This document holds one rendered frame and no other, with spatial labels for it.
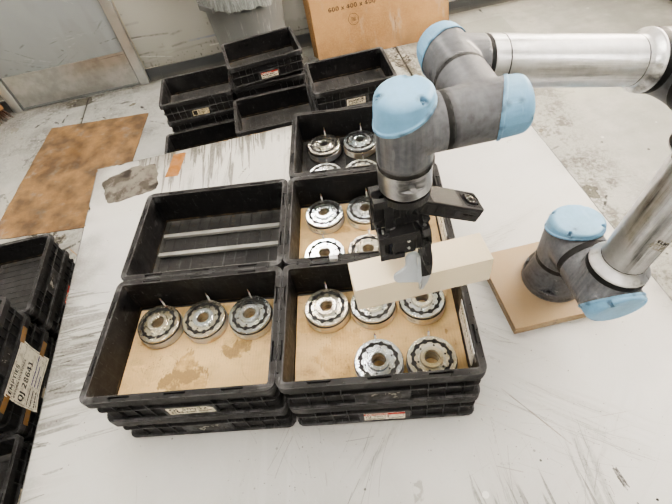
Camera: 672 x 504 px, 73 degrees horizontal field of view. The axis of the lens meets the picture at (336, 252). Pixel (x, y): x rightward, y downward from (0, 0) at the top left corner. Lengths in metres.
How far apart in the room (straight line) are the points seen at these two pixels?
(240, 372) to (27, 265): 1.47
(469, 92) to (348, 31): 3.14
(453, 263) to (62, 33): 3.61
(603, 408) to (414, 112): 0.84
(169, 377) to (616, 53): 1.03
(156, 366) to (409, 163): 0.79
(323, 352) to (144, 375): 0.41
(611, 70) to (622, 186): 1.93
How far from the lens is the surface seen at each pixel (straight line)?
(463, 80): 0.62
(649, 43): 0.86
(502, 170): 1.60
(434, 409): 1.08
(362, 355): 0.99
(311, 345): 1.05
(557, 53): 0.76
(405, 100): 0.54
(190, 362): 1.12
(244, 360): 1.07
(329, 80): 2.52
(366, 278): 0.78
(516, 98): 0.60
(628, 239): 0.97
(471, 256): 0.81
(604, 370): 1.23
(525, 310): 1.23
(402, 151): 0.57
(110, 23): 3.94
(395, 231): 0.68
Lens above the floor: 1.74
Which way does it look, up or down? 50 degrees down
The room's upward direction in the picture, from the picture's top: 12 degrees counter-clockwise
